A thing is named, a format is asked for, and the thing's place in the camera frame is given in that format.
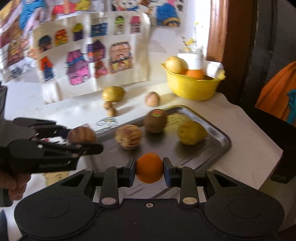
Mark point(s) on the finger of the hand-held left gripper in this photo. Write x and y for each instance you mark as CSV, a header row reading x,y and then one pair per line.
x,y
69,149
44,129

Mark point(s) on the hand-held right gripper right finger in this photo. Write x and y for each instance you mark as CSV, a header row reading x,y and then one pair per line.
x,y
167,172

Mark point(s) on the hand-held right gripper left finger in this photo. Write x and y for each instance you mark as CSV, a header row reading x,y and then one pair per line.
x,y
133,172

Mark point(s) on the small orange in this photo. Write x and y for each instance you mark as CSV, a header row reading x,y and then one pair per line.
x,y
149,168

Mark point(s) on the dark striped pepino melon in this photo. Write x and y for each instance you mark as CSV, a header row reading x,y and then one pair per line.
x,y
82,136

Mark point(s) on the pale striped pepino melon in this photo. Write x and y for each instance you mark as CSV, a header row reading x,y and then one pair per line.
x,y
128,136

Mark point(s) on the metal baking tray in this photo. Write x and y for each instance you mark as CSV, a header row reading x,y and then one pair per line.
x,y
208,160

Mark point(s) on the large yellow green fruit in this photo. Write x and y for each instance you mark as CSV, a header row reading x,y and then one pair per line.
x,y
192,133

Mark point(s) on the brown kiwi with sticker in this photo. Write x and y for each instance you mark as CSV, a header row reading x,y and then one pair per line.
x,y
155,120

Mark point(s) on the tan passion fruit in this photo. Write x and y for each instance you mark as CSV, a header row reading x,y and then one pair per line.
x,y
152,99

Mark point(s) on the person's left hand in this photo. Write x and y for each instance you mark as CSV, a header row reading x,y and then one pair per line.
x,y
16,185

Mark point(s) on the small brown round fruit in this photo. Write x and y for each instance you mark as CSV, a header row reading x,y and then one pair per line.
x,y
111,112
107,105

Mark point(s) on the small yellow green fruit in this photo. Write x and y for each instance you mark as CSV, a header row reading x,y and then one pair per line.
x,y
113,93

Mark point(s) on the yellow plastic bowl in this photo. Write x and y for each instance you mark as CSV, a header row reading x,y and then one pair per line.
x,y
194,90

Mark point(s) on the drawing of figure with fan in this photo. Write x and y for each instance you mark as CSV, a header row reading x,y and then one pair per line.
x,y
13,46

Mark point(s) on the yellow pear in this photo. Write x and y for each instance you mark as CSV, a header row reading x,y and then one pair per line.
x,y
175,64

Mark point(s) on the white and orange cup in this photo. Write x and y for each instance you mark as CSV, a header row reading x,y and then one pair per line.
x,y
190,61

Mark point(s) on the white paper roll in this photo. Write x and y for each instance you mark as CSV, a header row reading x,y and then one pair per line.
x,y
214,68

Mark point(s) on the house drawing sheet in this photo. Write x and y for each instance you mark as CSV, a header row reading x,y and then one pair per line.
x,y
138,58

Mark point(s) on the glass jar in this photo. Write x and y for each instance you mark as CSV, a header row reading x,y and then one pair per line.
x,y
190,51

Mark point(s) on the poster of orange dress figure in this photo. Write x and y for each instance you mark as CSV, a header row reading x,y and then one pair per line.
x,y
275,97

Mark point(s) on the yellow flower sprig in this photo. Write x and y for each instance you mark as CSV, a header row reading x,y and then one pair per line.
x,y
190,42

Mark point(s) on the dark door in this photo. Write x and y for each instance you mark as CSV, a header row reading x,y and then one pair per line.
x,y
245,46

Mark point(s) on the drawing of figure with teddy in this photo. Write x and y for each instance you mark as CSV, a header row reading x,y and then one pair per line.
x,y
166,14

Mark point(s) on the wooden door frame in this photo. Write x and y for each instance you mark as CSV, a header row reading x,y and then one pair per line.
x,y
218,27

